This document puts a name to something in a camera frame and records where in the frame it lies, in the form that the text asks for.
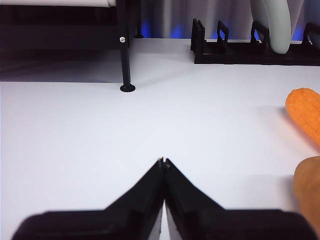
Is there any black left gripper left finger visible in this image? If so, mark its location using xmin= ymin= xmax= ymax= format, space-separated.
xmin=11 ymin=157 xmax=165 ymax=240

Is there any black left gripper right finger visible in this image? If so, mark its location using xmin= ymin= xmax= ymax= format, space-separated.
xmin=163 ymin=157 xmax=320 ymax=240

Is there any brown potato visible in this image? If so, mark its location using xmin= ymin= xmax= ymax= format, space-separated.
xmin=293 ymin=156 xmax=320 ymax=226

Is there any orange corn cob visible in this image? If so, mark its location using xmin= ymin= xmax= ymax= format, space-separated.
xmin=285 ymin=87 xmax=320 ymax=147

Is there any black dish rack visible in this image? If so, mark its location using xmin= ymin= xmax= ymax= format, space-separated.
xmin=191 ymin=17 xmax=320 ymax=66

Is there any pale green plate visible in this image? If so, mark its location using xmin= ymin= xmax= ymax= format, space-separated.
xmin=251 ymin=0 xmax=292 ymax=55

